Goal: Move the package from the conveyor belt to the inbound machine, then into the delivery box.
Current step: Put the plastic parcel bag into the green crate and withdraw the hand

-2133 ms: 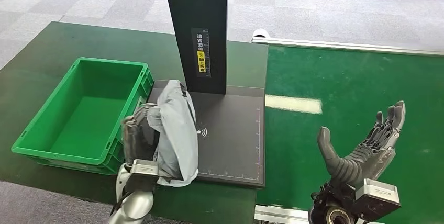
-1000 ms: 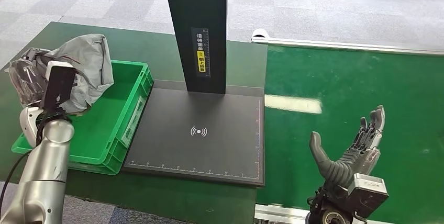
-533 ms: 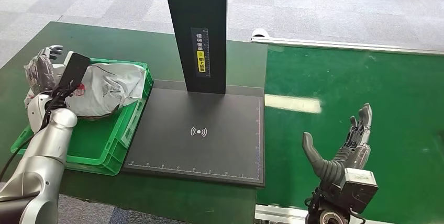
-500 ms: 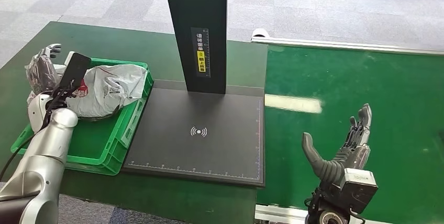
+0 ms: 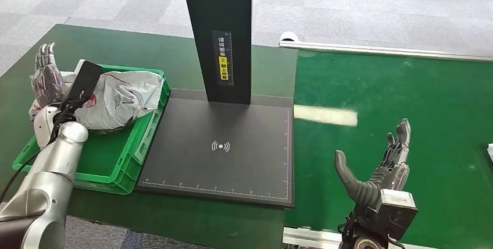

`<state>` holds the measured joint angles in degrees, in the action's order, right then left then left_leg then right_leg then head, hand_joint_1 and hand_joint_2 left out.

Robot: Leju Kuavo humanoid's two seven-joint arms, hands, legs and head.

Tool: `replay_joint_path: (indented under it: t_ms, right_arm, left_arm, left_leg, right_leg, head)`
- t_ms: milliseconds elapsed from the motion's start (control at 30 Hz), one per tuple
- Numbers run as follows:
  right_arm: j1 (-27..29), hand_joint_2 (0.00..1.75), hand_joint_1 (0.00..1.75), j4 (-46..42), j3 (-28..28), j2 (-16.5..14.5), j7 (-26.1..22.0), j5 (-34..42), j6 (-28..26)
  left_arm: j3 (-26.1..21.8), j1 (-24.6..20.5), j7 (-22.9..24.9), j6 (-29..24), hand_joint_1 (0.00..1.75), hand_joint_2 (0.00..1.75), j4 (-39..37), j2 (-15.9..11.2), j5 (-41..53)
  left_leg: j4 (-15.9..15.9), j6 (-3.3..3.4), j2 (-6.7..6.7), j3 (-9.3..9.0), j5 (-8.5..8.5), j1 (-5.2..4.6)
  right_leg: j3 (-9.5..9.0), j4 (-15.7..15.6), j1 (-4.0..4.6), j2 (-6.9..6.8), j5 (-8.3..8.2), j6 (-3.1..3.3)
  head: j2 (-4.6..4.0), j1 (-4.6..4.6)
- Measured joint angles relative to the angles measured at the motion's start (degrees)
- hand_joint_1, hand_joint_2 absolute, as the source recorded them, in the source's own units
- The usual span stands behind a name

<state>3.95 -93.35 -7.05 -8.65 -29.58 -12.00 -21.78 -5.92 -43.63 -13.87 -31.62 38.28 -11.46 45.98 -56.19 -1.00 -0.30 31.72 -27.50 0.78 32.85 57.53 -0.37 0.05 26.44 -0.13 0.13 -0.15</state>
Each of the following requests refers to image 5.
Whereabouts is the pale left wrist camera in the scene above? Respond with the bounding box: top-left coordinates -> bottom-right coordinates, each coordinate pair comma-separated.
33,105 -> 62,148

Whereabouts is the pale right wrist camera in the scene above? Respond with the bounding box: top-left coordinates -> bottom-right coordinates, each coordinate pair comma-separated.
366,188 -> 419,241

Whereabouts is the black inbound scanner machine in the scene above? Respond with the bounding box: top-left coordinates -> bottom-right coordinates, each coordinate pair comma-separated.
135,0 -> 295,209

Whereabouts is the white conveyor frame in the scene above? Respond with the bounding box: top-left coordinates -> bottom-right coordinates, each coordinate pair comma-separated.
279,31 -> 493,249

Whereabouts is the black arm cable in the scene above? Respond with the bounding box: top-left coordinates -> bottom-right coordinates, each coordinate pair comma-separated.
48,91 -> 87,144
0,148 -> 41,204

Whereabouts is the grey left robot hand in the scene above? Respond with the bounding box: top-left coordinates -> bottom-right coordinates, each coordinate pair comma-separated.
30,42 -> 67,108

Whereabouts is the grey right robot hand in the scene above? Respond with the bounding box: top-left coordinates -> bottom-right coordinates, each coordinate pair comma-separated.
334,119 -> 412,208

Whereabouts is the white red-printed plastic package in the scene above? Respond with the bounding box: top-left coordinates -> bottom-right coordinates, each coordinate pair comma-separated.
28,70 -> 165,131

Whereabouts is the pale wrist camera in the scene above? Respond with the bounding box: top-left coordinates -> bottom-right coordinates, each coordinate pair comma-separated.
366,188 -> 419,241
33,105 -> 62,148

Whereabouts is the black flat wrist plate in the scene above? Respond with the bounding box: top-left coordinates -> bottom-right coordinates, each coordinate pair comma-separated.
67,61 -> 104,104

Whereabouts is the yellow and black scanner label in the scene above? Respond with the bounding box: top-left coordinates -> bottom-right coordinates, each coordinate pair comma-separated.
212,30 -> 234,87

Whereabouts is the green conveyor belt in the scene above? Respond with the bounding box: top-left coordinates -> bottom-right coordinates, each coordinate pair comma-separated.
285,48 -> 493,249

